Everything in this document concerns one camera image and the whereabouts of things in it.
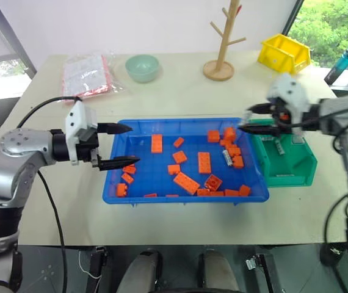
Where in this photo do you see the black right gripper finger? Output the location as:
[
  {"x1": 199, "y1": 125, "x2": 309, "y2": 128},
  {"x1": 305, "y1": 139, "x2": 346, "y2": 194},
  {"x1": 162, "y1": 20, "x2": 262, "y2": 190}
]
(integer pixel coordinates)
[
  {"x1": 239, "y1": 123, "x2": 282, "y2": 137},
  {"x1": 246, "y1": 103, "x2": 275, "y2": 115}
]

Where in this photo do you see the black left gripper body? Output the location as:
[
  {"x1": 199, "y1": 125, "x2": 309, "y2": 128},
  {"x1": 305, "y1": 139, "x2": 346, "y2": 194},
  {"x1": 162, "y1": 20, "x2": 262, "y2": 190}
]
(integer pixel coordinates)
[{"x1": 76, "y1": 131, "x2": 102, "y2": 168}]

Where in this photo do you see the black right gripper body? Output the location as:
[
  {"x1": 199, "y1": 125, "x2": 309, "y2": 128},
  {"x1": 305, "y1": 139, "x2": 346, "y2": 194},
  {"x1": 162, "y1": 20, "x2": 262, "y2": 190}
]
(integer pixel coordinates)
[{"x1": 271, "y1": 98, "x2": 294, "y2": 133}]

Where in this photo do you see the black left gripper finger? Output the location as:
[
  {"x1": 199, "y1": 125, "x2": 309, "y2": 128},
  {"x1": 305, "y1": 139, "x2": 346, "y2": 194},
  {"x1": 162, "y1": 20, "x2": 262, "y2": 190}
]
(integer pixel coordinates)
[
  {"x1": 96, "y1": 122, "x2": 133, "y2": 135},
  {"x1": 98, "y1": 156, "x2": 141, "y2": 172}
]

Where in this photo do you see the blue plastic bin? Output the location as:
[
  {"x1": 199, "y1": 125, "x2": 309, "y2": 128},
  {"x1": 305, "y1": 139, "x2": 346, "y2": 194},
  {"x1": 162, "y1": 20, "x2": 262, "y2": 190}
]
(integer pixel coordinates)
[{"x1": 102, "y1": 118, "x2": 271, "y2": 206}]

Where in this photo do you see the green plastic bin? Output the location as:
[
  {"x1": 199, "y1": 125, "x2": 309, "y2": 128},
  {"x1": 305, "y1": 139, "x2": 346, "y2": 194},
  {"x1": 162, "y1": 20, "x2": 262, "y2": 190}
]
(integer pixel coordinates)
[{"x1": 248, "y1": 119, "x2": 319, "y2": 188}]

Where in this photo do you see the yellow plastic bin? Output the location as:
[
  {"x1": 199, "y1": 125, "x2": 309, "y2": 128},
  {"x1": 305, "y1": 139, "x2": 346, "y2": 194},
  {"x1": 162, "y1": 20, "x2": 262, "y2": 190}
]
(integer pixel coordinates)
[{"x1": 256, "y1": 34, "x2": 313, "y2": 76}]

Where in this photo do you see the clear plastic bag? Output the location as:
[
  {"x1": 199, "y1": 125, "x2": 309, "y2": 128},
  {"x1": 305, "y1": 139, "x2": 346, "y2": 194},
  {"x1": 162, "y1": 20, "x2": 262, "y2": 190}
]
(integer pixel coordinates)
[{"x1": 60, "y1": 52, "x2": 129, "y2": 106}]

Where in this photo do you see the wooden mug tree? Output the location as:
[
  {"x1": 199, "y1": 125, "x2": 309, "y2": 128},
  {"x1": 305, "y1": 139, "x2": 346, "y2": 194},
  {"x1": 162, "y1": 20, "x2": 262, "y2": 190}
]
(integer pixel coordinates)
[{"x1": 203, "y1": 0, "x2": 248, "y2": 82}]

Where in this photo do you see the mint green bowl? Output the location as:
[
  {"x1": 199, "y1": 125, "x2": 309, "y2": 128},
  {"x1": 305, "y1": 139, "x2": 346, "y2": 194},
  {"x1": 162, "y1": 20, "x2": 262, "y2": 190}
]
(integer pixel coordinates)
[{"x1": 125, "y1": 54, "x2": 161, "y2": 84}]

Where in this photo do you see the long orange building brick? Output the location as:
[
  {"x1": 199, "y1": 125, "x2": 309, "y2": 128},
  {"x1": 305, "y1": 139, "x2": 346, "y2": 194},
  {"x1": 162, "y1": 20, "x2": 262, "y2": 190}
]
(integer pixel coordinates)
[{"x1": 172, "y1": 171, "x2": 201, "y2": 194}]

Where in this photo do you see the upturned orange building brick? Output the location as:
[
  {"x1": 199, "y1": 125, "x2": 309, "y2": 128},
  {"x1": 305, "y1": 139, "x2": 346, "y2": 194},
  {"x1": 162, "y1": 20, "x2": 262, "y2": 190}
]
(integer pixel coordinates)
[{"x1": 204, "y1": 174, "x2": 223, "y2": 192}]

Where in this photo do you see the teal black water bottle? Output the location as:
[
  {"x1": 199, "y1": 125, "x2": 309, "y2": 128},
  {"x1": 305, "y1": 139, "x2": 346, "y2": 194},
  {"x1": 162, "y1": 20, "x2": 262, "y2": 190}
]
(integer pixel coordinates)
[{"x1": 324, "y1": 46, "x2": 348, "y2": 86}]

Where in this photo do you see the grey rounded shape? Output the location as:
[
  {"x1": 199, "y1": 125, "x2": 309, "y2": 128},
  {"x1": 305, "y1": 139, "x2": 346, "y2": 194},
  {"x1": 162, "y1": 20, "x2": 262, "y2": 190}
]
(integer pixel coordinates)
[
  {"x1": 116, "y1": 248, "x2": 163, "y2": 293},
  {"x1": 198, "y1": 248, "x2": 239, "y2": 293}
]

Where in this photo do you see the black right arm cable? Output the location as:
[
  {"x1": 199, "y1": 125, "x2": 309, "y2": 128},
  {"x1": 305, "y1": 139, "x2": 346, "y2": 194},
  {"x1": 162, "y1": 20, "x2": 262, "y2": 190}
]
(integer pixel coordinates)
[{"x1": 276, "y1": 106, "x2": 348, "y2": 129}]

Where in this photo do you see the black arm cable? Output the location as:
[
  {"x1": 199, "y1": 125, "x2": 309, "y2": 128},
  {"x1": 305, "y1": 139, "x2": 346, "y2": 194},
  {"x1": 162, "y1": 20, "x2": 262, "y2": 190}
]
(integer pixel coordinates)
[
  {"x1": 15, "y1": 96, "x2": 82, "y2": 293},
  {"x1": 276, "y1": 106, "x2": 348, "y2": 129}
]

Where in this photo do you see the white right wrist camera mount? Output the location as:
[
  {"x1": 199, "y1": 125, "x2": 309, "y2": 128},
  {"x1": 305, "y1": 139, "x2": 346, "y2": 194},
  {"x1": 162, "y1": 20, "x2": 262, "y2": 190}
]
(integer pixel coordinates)
[{"x1": 267, "y1": 74, "x2": 314, "y2": 132}]

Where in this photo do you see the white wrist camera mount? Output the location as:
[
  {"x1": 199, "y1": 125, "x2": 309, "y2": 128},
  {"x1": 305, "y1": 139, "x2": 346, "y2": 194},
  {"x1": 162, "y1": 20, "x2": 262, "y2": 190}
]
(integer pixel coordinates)
[
  {"x1": 267, "y1": 74, "x2": 314, "y2": 132},
  {"x1": 65, "y1": 100, "x2": 99, "y2": 166}
]

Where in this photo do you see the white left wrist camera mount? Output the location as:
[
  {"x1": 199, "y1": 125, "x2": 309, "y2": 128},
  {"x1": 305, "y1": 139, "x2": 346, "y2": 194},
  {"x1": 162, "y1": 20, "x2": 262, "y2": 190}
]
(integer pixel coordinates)
[{"x1": 65, "y1": 100, "x2": 99, "y2": 166}]

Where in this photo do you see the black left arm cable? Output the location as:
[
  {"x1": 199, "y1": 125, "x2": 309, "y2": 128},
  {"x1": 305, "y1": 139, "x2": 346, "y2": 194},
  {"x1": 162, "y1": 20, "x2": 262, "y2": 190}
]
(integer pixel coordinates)
[{"x1": 15, "y1": 96, "x2": 82, "y2": 293}]

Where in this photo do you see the black table bracket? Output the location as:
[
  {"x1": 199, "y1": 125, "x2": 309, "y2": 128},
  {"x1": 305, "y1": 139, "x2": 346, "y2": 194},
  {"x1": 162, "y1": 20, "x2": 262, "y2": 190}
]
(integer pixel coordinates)
[
  {"x1": 245, "y1": 254, "x2": 282, "y2": 293},
  {"x1": 89, "y1": 245, "x2": 107, "y2": 279}
]

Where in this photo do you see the thin white cable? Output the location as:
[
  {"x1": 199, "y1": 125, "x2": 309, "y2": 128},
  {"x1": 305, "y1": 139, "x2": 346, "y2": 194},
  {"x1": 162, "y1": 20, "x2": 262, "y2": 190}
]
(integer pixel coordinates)
[{"x1": 78, "y1": 249, "x2": 99, "y2": 279}]

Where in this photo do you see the grey window frame beam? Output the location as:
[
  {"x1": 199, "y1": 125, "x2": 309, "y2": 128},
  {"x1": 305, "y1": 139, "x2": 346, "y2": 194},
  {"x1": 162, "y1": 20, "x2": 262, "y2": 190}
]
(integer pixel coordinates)
[{"x1": 0, "y1": 0, "x2": 38, "y2": 78}]

